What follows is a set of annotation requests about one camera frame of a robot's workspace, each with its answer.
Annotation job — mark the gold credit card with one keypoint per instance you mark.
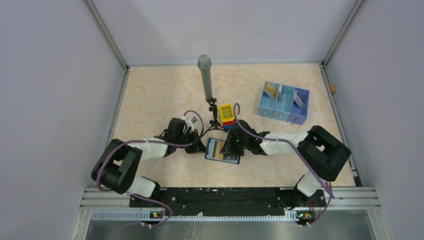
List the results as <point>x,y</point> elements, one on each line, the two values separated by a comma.
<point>214,150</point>
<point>270,90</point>

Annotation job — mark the small wooden knob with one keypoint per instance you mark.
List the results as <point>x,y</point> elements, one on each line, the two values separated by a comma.
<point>332,88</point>

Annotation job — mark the black credit card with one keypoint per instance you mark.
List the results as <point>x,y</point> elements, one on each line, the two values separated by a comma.
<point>280,93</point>

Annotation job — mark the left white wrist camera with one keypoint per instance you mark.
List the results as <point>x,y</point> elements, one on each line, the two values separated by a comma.
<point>190,123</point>

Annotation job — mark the light blue drawer left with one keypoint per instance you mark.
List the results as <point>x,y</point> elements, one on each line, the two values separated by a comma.
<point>266,106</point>

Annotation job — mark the dark blue card holder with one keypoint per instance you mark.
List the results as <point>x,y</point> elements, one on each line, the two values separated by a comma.
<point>228,158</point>

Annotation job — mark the silver credit card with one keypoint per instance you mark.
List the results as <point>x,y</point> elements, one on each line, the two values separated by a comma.
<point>298,99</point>

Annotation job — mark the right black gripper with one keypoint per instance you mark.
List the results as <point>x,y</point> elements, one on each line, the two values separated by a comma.
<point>228,147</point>

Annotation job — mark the light blue drawer middle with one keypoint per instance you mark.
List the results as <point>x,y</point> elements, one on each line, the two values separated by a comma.
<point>283,109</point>

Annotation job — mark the light blue drawer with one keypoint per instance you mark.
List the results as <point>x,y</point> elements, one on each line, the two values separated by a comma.
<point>283,109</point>
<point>266,106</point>

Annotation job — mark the grey microphone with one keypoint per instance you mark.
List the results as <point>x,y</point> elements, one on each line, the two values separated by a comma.
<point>204,64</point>

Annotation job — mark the purple drawer right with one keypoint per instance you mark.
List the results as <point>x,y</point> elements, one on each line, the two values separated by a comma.
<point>299,116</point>

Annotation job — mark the black tripod stand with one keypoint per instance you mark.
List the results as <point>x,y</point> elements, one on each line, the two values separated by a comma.
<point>215,125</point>

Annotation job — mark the yellow red blue toy block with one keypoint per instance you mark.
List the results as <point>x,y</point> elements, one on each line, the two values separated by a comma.
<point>227,116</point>

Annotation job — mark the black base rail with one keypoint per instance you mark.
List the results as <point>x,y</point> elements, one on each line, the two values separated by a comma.
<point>231,201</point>

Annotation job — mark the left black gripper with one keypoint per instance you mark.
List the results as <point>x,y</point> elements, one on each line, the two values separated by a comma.
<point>198,145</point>

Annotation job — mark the white cable duct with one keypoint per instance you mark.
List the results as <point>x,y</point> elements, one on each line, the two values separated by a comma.
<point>145,215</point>

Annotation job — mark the aluminium frame front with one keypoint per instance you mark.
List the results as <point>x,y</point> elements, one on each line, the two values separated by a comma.
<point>354,214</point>

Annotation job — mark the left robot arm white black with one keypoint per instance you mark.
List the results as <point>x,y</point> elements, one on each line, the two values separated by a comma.
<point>117,167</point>

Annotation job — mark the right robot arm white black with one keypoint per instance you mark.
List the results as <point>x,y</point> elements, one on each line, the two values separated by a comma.
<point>321,152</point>

